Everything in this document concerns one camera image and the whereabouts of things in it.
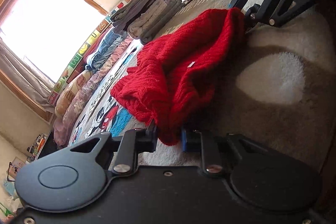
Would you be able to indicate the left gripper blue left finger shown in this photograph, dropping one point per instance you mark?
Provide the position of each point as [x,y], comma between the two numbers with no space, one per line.
[146,138]

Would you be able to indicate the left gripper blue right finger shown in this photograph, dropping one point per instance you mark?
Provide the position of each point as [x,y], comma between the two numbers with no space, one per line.
[191,140]

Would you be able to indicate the red knit sweater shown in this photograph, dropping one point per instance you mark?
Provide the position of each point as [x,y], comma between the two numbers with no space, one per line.
[173,77]

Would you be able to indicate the grey folded clothes stack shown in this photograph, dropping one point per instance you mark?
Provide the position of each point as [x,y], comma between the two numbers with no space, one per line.
[143,19]

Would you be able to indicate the pink floral pillow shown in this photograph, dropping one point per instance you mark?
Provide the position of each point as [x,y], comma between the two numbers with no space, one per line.
[63,126]

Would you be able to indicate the orange cartoon pillow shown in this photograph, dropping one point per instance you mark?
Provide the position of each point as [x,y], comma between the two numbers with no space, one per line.
[68,94]

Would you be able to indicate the blue folded quilt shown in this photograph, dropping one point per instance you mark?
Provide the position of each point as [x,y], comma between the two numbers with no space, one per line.
[106,47]

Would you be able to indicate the grey window curtain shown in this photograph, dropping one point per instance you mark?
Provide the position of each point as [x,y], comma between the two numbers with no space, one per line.
[26,76]

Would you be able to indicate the wooden framed window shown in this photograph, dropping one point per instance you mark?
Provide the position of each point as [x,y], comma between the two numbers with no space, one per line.
[38,28]

